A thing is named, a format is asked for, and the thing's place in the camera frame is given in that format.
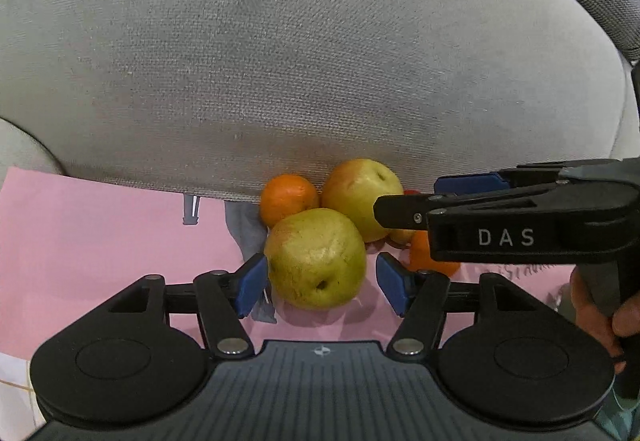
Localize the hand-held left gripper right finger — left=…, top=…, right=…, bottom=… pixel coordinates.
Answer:
left=375, top=252, right=548, bottom=362

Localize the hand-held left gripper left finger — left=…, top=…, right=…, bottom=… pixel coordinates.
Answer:
left=95, top=253, right=271, bottom=362

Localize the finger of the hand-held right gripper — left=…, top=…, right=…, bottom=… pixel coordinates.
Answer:
left=434, top=159, right=623, bottom=196
left=374, top=180, right=571, bottom=229

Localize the yellow apple with red blush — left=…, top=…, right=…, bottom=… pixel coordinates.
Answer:
left=321, top=159, right=405, bottom=243

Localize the yellow-green apple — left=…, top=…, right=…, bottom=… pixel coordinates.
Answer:
left=264, top=208, right=368, bottom=311

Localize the person's right hand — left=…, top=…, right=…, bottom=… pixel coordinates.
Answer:
left=570, top=266, right=640, bottom=374

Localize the pink and white printed blanket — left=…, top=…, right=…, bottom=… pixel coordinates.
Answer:
left=0, top=165, right=640, bottom=441

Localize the beige fabric sofa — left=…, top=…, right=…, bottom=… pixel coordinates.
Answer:
left=0, top=0, right=640, bottom=204

